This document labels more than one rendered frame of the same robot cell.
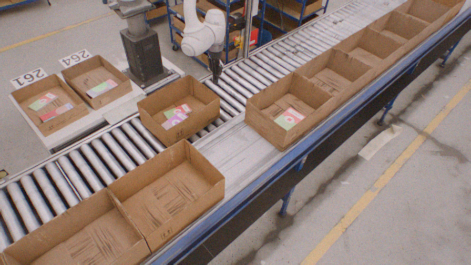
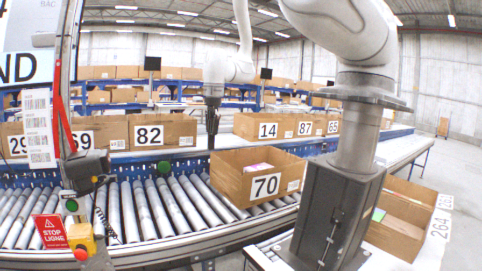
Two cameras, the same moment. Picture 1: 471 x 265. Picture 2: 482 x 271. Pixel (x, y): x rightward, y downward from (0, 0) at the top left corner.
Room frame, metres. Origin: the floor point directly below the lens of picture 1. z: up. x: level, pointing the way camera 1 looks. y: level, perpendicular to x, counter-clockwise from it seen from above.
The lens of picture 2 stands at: (2.28, 0.48, 1.24)
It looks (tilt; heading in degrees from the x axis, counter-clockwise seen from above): 13 degrees down; 194
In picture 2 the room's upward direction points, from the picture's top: 4 degrees clockwise
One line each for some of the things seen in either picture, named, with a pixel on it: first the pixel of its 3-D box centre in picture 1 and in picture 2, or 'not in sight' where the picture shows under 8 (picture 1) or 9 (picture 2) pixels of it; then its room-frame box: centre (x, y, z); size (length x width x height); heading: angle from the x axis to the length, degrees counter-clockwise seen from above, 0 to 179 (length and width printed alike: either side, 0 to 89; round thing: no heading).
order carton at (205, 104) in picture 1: (180, 110); (257, 172); (1.29, 0.34, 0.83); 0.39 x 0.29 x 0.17; 138
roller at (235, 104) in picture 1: (229, 99); (184, 201); (1.52, 0.05, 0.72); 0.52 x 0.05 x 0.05; 45
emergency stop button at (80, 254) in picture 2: not in sight; (80, 251); (2.08, 0.03, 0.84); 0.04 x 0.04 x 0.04; 45
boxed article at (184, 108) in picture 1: (177, 112); not in sight; (1.34, 0.37, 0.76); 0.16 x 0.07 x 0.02; 127
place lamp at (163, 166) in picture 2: not in sight; (164, 166); (1.39, -0.14, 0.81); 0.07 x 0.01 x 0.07; 135
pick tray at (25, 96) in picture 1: (50, 103); (403, 197); (1.31, 1.15, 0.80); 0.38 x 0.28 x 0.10; 49
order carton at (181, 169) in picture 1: (170, 191); (264, 126); (0.66, 0.27, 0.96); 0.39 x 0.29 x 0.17; 135
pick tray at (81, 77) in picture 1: (96, 81); (386, 219); (1.54, 0.94, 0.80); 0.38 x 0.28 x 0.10; 50
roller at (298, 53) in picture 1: (301, 56); (23, 215); (2.08, -0.49, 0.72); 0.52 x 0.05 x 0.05; 45
